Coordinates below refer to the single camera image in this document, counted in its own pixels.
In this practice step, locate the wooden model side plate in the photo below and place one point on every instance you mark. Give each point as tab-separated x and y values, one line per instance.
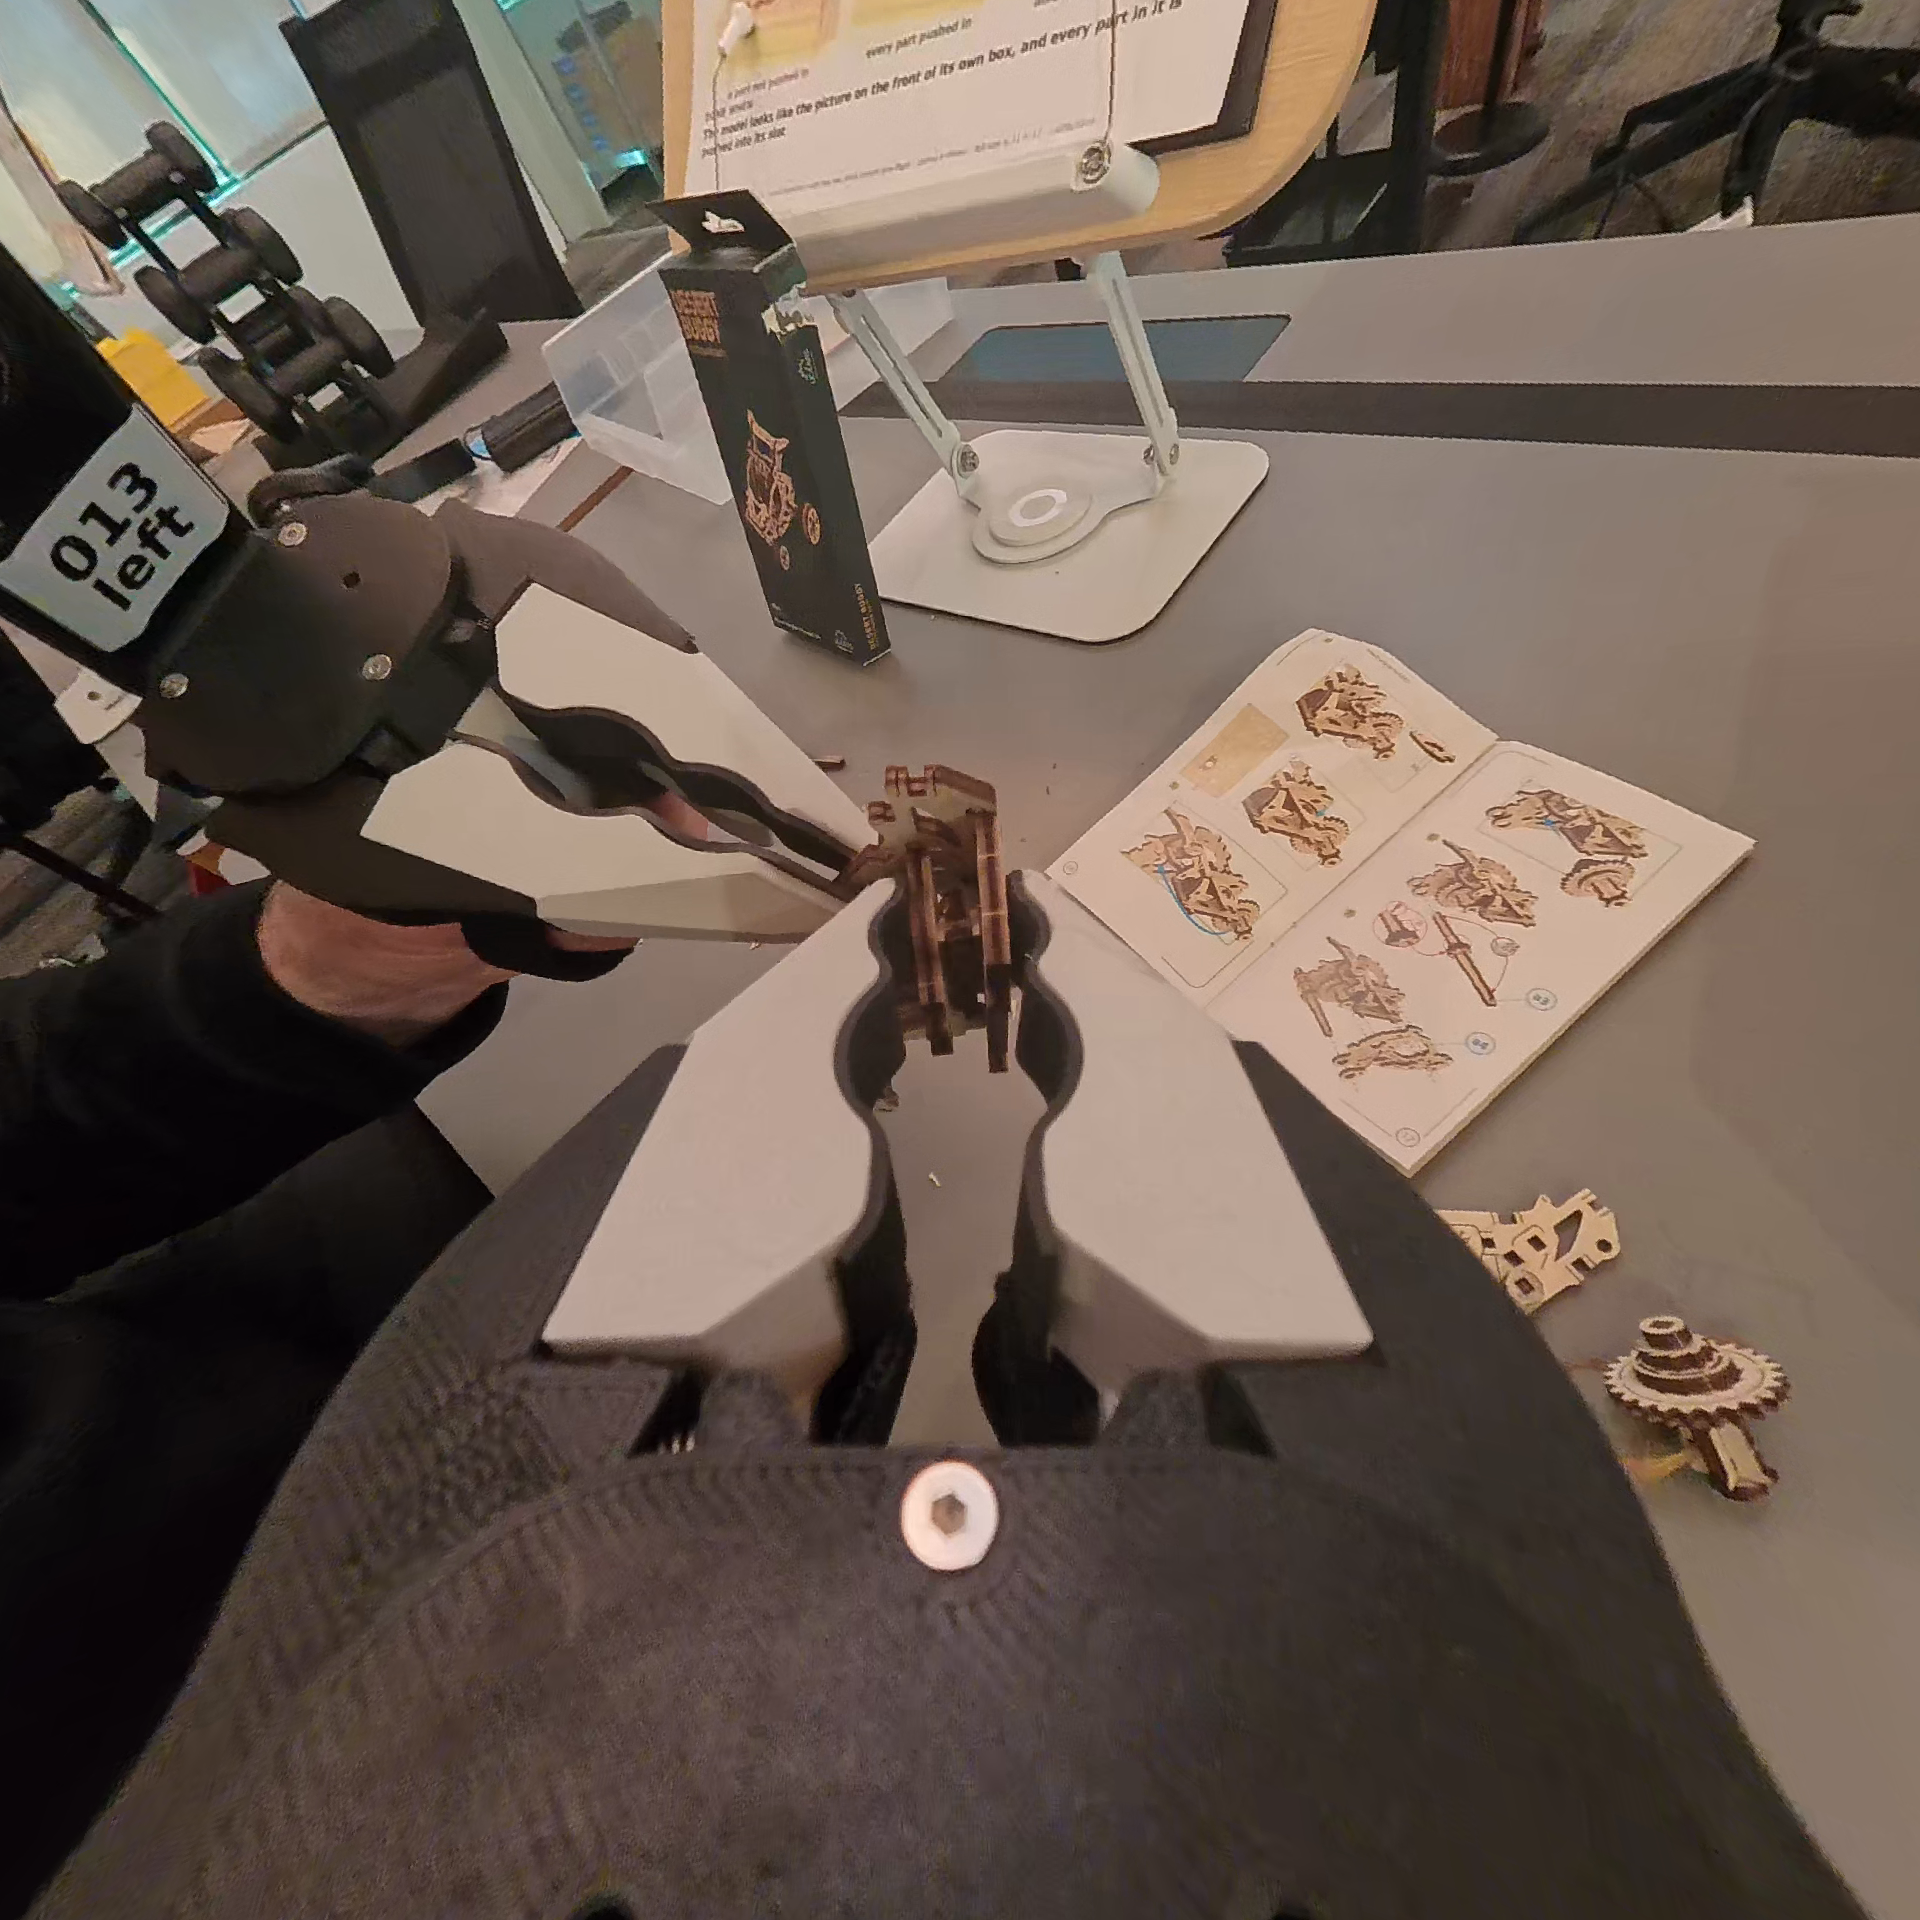
1544	1245

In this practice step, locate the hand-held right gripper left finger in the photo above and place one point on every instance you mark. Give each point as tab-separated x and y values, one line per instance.
704	1200

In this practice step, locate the person's left hand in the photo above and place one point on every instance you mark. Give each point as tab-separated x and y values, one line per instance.
374	974

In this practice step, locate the white tilted panel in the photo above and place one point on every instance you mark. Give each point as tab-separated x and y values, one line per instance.
1291	151

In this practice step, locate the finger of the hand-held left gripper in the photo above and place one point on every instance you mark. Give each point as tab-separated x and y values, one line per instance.
674	691
600	884

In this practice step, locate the partly built wooden model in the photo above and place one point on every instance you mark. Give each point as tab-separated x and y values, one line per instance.
939	841

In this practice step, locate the clear plastic tray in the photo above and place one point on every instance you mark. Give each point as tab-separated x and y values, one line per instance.
631	383

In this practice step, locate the small black device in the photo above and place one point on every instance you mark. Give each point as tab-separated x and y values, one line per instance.
525	422

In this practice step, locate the black chair frame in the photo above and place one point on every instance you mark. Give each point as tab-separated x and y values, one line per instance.
1784	75

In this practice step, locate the open instruction booklet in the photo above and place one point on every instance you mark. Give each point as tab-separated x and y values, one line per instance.
1590	991

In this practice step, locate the dark green model box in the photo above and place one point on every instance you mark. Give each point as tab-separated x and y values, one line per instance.
780	451

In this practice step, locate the white printed sheet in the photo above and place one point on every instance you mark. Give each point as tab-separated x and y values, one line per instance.
974	75

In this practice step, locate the yellow box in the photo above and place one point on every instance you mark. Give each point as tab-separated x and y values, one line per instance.
151	383

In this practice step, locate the wooden gear assembly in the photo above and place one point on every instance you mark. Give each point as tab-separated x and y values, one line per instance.
1688	1372

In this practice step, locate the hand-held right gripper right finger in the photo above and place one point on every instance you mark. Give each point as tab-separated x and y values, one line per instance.
1200	1200

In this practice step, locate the person's left forearm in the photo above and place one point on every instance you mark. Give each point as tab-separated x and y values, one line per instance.
151	1080

